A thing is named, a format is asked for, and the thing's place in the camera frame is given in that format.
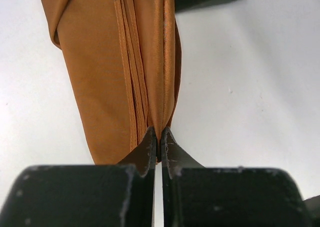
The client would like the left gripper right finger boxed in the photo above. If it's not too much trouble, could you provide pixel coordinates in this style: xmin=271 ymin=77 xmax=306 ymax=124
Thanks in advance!
xmin=161 ymin=128 xmax=313 ymax=227

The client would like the orange cloth napkin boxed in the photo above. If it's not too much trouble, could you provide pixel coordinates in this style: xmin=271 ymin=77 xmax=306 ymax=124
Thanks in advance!
xmin=41 ymin=0 xmax=182 ymax=165

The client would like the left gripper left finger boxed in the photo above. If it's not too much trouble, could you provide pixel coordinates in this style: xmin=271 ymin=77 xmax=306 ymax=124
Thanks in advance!
xmin=0 ymin=127 xmax=157 ymax=227

